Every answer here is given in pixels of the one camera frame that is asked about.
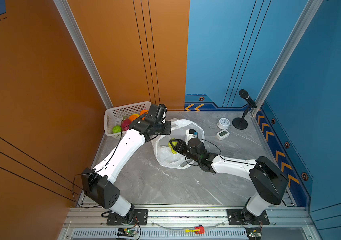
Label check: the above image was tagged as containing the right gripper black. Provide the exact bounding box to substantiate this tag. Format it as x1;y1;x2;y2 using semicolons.
169;139;200;165

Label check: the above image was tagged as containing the small green fruit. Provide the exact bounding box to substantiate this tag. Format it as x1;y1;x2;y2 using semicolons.
168;138;177;155

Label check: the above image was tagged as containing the orange tangerine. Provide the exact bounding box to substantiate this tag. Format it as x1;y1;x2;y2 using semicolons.
139;110;148;120
128;114;140;122

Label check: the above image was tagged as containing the white plastic bag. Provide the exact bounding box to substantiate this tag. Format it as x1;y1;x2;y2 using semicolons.
151;118;205;170

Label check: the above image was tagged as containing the pink dragon fruit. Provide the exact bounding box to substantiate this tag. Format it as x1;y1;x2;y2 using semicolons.
121;118;131;132

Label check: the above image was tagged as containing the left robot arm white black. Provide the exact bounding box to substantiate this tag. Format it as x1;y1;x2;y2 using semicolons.
80;104;171;224

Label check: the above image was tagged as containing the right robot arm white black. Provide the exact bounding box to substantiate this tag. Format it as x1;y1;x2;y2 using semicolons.
168;138;288;226

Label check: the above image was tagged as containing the white perforated plastic basket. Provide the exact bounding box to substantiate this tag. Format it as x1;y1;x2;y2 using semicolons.
104;101;151;139

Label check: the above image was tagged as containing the small white digital timer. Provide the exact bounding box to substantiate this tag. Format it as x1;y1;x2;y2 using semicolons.
216;130;230;141

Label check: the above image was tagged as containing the round white clock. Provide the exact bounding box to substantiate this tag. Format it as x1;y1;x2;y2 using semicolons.
217;118;231;130

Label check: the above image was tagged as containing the black microphone on stand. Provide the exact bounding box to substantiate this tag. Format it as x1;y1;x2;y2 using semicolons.
232;89;257;130

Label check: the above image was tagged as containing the red yellow connector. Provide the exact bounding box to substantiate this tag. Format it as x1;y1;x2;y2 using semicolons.
185;226;205;235

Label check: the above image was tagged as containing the left green circuit board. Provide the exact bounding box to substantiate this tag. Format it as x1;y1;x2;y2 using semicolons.
116;228;139;240

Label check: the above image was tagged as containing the green circuit board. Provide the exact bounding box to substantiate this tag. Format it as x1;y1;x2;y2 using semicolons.
116;228;139;240
245;228;262;240

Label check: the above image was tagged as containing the right green circuit board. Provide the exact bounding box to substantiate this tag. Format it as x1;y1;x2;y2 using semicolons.
245;228;262;240

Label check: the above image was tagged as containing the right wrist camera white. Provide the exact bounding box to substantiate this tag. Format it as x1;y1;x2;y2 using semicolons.
185;129;198;144

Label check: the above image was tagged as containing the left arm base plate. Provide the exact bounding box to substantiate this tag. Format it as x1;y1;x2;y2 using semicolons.
106;209;148;226

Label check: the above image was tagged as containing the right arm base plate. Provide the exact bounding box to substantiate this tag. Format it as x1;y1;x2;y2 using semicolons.
226;209;270;226

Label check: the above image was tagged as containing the aluminium front rail frame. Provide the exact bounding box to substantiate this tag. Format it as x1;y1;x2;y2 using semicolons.
58;205;321;240

